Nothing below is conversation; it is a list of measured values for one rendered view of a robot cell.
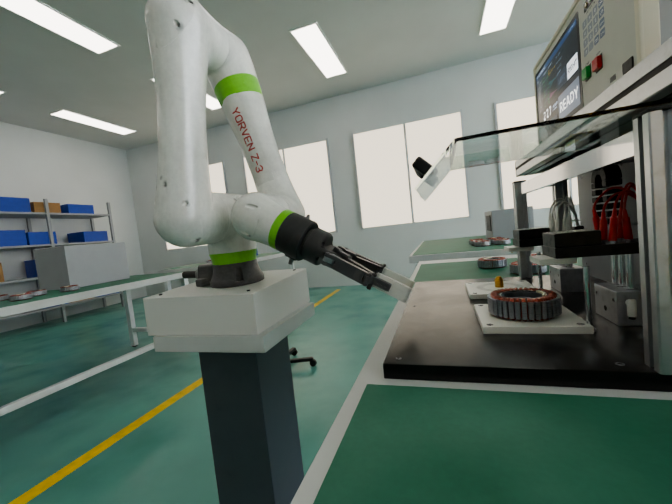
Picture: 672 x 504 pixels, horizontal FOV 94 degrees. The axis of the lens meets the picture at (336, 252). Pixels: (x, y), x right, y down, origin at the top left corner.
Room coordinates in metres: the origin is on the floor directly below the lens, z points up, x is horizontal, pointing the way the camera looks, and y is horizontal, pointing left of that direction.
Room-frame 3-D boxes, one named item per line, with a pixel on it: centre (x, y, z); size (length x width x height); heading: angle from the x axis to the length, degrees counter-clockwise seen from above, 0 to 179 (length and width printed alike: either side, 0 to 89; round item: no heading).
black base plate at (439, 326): (0.66, -0.37, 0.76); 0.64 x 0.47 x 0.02; 161
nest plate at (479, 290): (0.78, -0.40, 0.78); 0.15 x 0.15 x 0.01; 71
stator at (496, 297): (0.55, -0.32, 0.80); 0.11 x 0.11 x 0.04
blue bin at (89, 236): (5.81, 4.50, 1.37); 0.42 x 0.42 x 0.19; 72
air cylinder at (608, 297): (0.50, -0.46, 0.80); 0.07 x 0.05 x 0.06; 161
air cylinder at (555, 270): (0.73, -0.54, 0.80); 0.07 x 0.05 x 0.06; 161
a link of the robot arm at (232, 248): (0.87, 0.29, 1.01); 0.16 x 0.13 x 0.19; 164
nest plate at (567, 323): (0.55, -0.32, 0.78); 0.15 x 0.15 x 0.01; 71
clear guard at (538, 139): (0.49, -0.31, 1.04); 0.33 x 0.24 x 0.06; 71
